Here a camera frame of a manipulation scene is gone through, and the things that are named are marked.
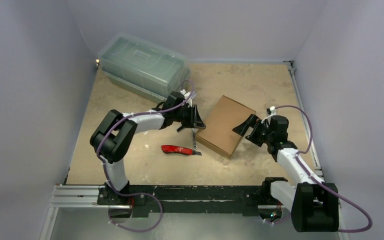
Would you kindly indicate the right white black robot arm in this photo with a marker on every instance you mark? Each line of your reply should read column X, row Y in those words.
column 311, row 202

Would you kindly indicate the clear plastic storage bin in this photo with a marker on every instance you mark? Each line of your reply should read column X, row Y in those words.
column 144, row 68

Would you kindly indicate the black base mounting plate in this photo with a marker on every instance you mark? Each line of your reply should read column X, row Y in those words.
column 246, row 200

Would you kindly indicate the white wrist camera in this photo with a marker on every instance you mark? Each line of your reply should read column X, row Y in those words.
column 271, row 111
column 190, row 95

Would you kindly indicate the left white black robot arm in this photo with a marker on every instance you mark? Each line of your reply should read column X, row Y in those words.
column 113, row 137

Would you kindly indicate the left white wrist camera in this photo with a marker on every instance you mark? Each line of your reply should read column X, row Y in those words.
column 190, row 95

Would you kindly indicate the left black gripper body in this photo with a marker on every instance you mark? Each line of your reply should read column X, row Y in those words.
column 184, row 116

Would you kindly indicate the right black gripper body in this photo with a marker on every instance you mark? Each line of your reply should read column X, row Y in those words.
column 256, row 128

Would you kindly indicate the silver ratchet wrench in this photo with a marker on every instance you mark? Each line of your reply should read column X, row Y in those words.
column 194, row 142

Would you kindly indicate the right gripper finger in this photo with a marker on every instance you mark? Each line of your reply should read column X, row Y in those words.
column 248, row 123
column 257, row 138

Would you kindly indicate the brown cardboard express box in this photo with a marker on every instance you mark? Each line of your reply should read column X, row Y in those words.
column 218, row 135

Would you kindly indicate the red utility knife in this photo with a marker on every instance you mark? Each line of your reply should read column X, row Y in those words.
column 173, row 149

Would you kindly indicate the blue handled pliers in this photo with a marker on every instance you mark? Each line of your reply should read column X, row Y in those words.
column 170, row 116

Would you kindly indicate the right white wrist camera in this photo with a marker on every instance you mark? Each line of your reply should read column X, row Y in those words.
column 271, row 111

